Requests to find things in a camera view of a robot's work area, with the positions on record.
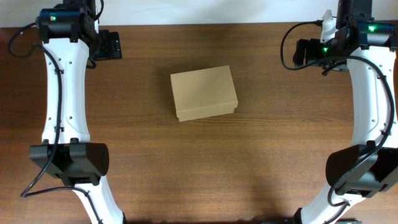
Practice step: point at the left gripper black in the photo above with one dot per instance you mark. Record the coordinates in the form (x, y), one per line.
(111, 45)

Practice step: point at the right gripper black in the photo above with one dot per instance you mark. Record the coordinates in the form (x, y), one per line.
(312, 45)

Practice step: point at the brown cardboard box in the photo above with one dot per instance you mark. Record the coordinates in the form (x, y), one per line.
(203, 93)

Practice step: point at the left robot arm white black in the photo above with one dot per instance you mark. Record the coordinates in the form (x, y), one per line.
(70, 38)

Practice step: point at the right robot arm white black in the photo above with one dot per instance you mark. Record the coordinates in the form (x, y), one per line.
(352, 41)

